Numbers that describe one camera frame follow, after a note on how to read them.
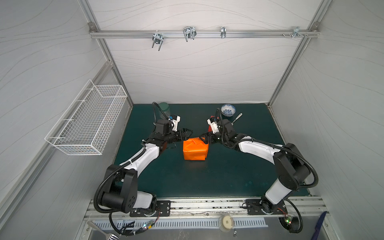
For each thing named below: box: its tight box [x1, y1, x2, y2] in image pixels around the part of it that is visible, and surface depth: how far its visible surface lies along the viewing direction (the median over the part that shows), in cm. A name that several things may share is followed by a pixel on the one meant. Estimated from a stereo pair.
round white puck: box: [219, 215, 234, 232], surface depth 62 cm
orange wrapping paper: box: [182, 137, 209, 161], surface depth 83 cm
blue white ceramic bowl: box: [221, 104, 236, 117], surface depth 117 cm
